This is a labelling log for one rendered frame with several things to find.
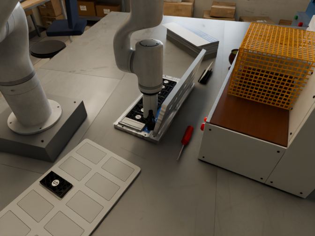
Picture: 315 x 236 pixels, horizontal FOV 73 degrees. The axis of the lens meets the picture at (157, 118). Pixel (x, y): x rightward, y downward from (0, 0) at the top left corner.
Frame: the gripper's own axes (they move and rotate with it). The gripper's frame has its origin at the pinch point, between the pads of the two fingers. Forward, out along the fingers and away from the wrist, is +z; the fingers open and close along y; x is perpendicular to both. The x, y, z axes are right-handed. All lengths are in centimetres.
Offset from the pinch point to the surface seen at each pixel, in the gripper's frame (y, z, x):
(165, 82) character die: -31.6, 1.9, 6.7
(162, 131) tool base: 1.8, 4.1, 4.6
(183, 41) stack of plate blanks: -75, -1, 20
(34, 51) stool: -129, 28, -111
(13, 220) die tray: 36, 6, -39
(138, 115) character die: -6.4, 2.6, -5.8
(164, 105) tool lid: 8.4, -14.4, 4.7
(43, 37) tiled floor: -318, 87, -196
